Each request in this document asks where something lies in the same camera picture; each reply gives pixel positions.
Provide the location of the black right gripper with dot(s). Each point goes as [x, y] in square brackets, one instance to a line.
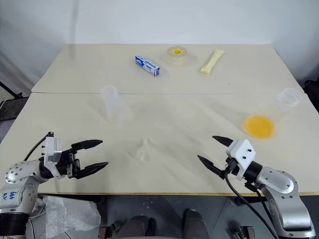
[231, 166]

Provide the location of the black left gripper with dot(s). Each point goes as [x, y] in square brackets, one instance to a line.
[67, 163]

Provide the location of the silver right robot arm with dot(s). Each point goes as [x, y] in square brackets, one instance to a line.
[284, 194]

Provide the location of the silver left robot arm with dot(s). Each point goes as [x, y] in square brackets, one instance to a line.
[23, 175]

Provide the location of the clear cup with orange base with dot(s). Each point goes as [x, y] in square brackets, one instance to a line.
[261, 125]

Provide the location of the clear plastic funnel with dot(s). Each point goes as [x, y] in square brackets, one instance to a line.
[145, 150]

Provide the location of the clear plastic cup upright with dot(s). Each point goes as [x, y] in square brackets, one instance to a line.
[113, 104]

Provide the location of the crumpled silver plastic bag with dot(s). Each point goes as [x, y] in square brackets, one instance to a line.
[64, 214]

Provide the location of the dark rounded shape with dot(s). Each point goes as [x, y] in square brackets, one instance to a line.
[135, 227]

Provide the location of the pale yellow wrapped packet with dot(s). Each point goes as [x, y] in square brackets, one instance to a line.
[211, 62]

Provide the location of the black stand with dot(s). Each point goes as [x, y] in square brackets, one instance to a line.
[13, 90]

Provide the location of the clear tape roll yellow core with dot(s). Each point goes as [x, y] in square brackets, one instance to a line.
[177, 56]

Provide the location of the blue and white carton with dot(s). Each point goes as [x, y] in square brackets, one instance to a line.
[147, 65]

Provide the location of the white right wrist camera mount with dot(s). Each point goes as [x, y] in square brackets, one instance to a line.
[243, 152]

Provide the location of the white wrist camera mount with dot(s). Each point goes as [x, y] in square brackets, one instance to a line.
[243, 152]
[51, 152]

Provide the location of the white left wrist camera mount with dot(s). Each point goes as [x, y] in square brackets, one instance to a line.
[51, 152]

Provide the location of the brown and black bracket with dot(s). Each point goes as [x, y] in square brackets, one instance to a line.
[245, 232]

